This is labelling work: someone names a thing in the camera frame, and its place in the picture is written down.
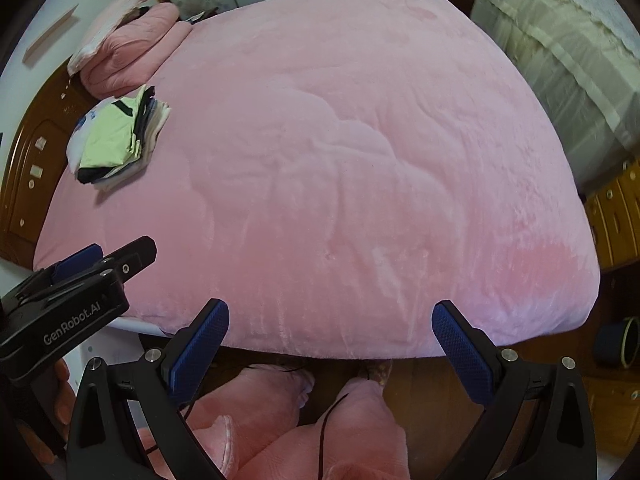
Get person's left hand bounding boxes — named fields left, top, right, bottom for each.
left=54, top=360, right=76, bottom=423

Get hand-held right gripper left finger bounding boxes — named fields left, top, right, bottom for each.
left=65, top=298, right=231, bottom=480

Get brown wooden headboard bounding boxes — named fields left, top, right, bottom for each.
left=0, top=52, right=98, bottom=266

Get pink bed blanket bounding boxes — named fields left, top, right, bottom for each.
left=32, top=0, right=601, bottom=361

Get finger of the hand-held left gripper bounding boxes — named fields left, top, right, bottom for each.
left=100, top=235, right=157, bottom=286
left=47, top=243, right=105, bottom=283

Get dark round container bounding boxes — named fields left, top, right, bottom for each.
left=594, top=316, right=640, bottom=365

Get thin black cable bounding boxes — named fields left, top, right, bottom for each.
left=316, top=367, right=381, bottom=480

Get stack of folded clothes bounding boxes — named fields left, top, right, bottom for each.
left=66, top=84, right=172, bottom=192

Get yellow wooden dresser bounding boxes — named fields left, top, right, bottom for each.
left=582, top=160, right=640, bottom=271

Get light wooden wall shelf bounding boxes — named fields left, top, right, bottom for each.
left=25, top=4, right=80, bottom=65

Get green and black jacket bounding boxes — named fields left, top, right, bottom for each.
left=77, top=91, right=151, bottom=183

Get pink folded quilt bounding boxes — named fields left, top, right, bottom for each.
left=80, top=2, right=193, bottom=101

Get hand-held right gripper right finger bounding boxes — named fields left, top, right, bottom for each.
left=431, top=300, right=598, bottom=480

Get person's pink fluffy pants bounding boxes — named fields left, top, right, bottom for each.
left=135, top=362, right=413, bottom=480

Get pink and white pillow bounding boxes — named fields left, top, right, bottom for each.
left=66, top=0, right=162, bottom=77

